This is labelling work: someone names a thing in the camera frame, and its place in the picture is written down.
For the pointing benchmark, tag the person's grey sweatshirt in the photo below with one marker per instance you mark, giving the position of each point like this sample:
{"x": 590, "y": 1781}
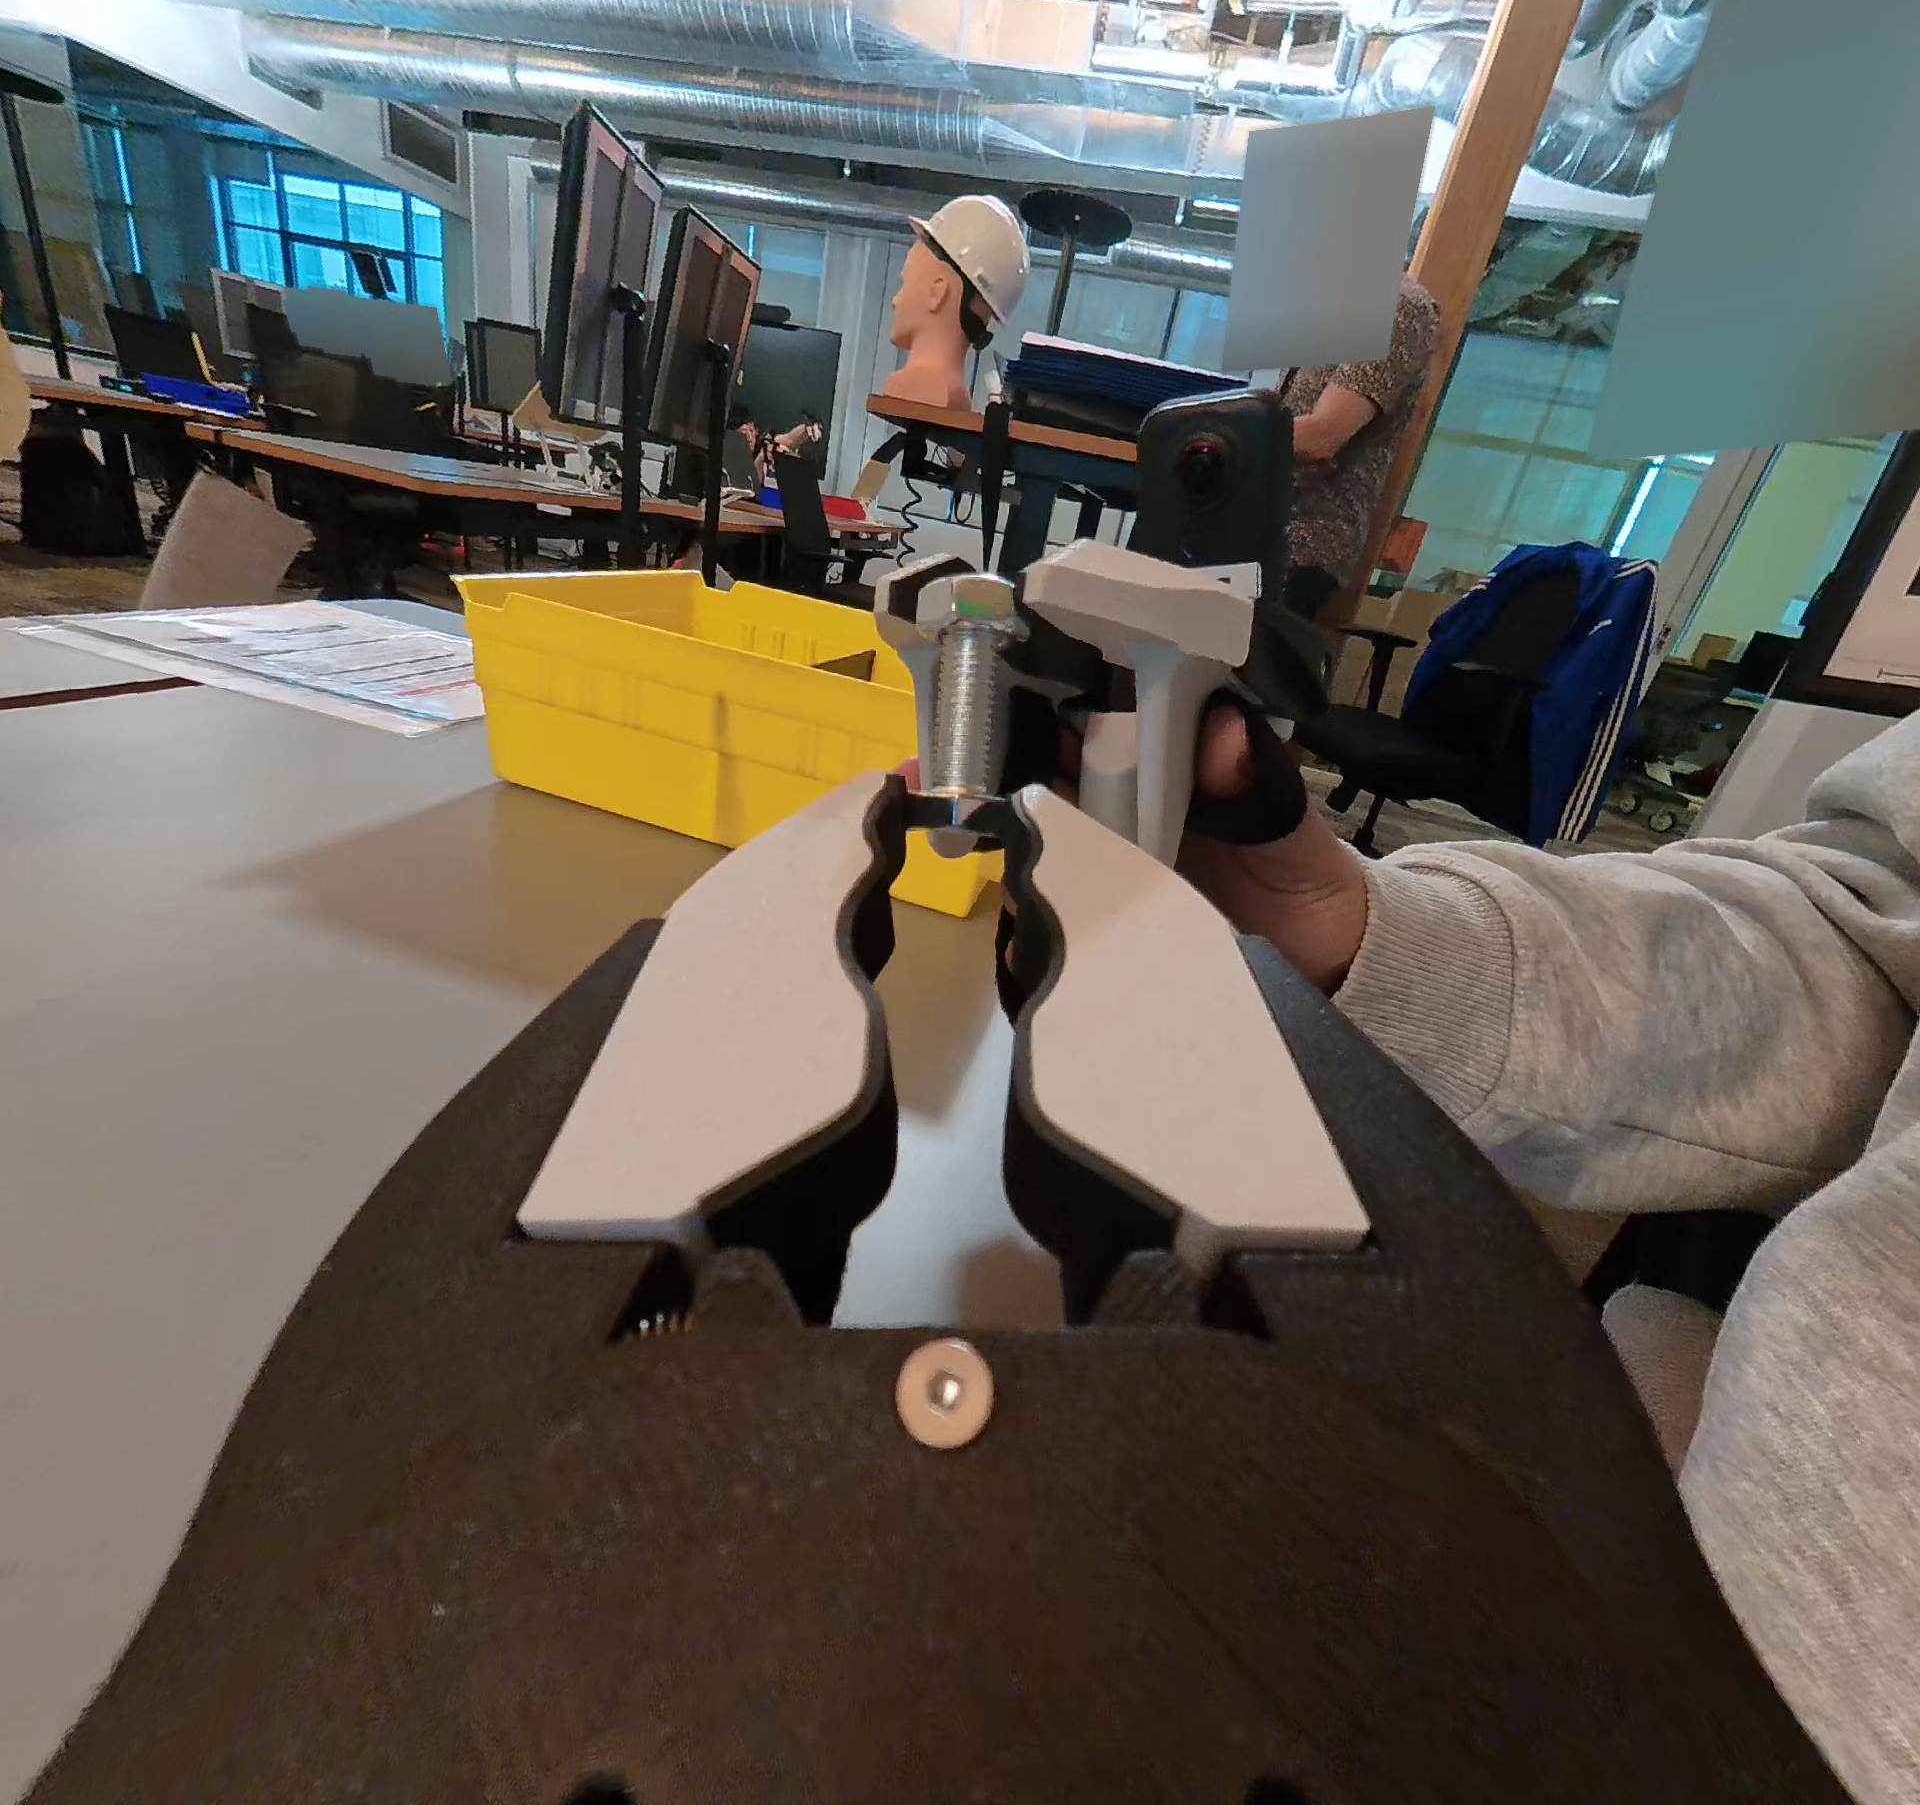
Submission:
{"x": 1816, "y": 1460}

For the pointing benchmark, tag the stack of blue folders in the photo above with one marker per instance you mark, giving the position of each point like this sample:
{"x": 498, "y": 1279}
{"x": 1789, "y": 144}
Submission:
{"x": 1109, "y": 369}

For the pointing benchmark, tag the small black computer monitor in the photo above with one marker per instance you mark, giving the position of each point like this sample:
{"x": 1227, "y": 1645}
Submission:
{"x": 795, "y": 381}

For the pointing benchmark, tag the grey desk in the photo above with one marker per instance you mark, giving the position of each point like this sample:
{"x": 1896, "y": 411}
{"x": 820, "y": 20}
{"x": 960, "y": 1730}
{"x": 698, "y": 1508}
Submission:
{"x": 300, "y": 1084}

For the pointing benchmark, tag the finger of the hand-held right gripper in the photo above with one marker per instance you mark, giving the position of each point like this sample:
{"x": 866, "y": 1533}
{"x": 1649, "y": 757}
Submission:
{"x": 1155, "y": 607}
{"x": 903, "y": 604}

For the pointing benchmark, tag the wooden standing desk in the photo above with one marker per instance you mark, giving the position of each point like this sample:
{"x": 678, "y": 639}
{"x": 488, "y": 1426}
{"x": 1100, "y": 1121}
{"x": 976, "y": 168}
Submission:
{"x": 1050, "y": 442}

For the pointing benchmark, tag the long wooden desk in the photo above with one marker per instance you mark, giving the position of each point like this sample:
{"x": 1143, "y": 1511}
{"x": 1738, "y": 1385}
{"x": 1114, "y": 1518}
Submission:
{"x": 376, "y": 460}

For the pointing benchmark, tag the grey chair back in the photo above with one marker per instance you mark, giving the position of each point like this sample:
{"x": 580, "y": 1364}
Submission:
{"x": 219, "y": 553}

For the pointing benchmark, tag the black floor lamp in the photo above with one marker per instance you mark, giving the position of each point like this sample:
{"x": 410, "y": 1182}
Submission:
{"x": 1076, "y": 220}

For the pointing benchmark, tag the steel hex bolt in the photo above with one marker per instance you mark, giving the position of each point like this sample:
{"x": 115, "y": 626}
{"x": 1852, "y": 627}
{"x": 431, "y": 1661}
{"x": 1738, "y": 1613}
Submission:
{"x": 966, "y": 711}

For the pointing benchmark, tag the yellow plastic storage bin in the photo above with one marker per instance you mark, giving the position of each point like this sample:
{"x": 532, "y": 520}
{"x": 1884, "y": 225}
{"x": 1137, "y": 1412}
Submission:
{"x": 629, "y": 726}

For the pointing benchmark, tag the laminated instruction sheet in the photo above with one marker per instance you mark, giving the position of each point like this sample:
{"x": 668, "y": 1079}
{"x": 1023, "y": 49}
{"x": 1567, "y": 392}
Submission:
{"x": 270, "y": 651}

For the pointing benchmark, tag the white hard hat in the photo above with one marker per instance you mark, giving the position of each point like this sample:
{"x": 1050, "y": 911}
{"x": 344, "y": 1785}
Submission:
{"x": 981, "y": 252}

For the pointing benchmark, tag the black framed picture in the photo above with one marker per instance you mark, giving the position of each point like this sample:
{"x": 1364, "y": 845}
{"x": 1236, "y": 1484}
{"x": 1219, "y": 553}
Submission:
{"x": 1875, "y": 589}

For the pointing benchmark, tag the silver ventilation duct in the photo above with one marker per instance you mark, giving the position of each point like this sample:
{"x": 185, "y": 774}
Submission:
{"x": 599, "y": 14}
{"x": 1634, "y": 81}
{"x": 599, "y": 96}

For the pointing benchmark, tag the black backpack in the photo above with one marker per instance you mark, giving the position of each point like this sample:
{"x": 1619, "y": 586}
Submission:
{"x": 76, "y": 495}

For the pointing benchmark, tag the person's right forearm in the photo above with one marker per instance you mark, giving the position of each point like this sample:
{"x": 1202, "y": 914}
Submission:
{"x": 1619, "y": 996}

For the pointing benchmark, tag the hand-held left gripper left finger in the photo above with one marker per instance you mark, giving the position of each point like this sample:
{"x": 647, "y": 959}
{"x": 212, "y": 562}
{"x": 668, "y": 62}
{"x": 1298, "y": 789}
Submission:
{"x": 720, "y": 1056}

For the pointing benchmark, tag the blue striped jacket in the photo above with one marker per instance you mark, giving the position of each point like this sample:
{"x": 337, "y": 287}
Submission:
{"x": 1561, "y": 668}

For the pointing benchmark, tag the tall black computer monitor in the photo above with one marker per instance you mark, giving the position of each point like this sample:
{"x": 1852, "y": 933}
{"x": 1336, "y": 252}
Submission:
{"x": 698, "y": 337}
{"x": 593, "y": 277}

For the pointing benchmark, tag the person's right hand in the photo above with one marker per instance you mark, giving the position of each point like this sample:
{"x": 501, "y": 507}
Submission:
{"x": 1288, "y": 905}

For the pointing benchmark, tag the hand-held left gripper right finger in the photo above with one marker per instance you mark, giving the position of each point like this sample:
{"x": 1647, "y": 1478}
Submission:
{"x": 1184, "y": 1069}

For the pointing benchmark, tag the black office chair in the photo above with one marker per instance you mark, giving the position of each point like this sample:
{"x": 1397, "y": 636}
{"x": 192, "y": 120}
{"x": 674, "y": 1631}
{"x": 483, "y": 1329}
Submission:
{"x": 808, "y": 514}
{"x": 1397, "y": 741}

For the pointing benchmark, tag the mannequin head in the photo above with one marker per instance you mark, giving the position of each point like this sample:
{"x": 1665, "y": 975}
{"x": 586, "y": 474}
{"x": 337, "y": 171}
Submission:
{"x": 930, "y": 337}

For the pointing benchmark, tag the wooden support post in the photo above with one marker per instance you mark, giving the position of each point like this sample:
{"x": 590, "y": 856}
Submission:
{"x": 1476, "y": 186}

